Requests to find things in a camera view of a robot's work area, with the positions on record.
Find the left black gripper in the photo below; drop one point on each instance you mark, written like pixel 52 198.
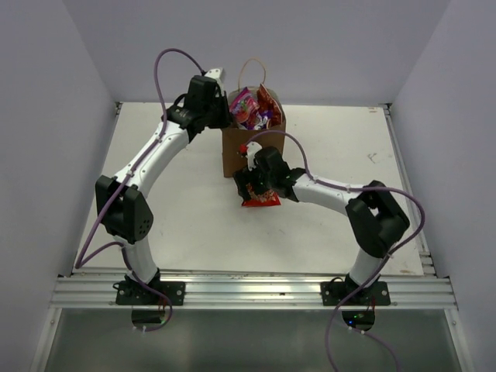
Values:
pixel 221 97

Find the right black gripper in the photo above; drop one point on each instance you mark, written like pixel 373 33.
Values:
pixel 242 177

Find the purple Fox's candy bag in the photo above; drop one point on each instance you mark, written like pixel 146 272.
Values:
pixel 246 112

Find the brown paper bag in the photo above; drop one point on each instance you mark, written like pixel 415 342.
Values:
pixel 233 137

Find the small red popcorn snack bag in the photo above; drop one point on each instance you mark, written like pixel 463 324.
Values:
pixel 267 199

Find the red Doritos chip bag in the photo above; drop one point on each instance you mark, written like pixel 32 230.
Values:
pixel 269 106

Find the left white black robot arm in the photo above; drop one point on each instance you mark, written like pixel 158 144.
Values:
pixel 122 199

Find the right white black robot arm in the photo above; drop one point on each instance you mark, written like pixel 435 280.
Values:
pixel 376 219

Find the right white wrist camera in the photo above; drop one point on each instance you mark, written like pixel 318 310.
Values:
pixel 249 150

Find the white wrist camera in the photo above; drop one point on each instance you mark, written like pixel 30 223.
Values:
pixel 249 150
pixel 218 74

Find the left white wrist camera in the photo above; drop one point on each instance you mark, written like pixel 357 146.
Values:
pixel 218 74

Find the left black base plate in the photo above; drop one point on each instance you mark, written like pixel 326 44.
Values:
pixel 157 292

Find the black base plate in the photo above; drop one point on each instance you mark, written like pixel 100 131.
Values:
pixel 334 291
pixel 157 292

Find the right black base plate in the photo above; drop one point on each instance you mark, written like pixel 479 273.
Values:
pixel 334 291

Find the aluminium rail frame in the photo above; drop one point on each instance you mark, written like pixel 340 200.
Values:
pixel 253 317

